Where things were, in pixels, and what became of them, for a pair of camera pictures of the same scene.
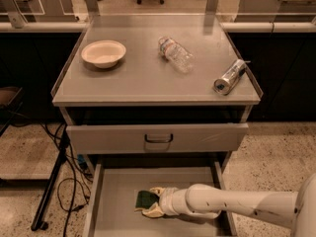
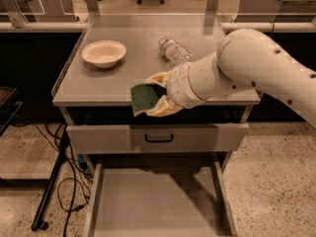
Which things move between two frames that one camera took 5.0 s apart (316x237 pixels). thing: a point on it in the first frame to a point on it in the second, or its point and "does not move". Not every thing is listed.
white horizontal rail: (224, 27) does not move
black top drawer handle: (159, 141) does not move
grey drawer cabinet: (155, 106) does not move
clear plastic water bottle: (175, 53) does not move
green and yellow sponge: (145, 198) to (144, 96)
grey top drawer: (151, 138) does not move
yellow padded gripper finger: (158, 190) to (161, 78)
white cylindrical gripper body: (169, 200) to (180, 85)
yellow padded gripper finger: (153, 211) to (163, 109)
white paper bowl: (104, 53) does not move
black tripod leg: (39, 221) does not move
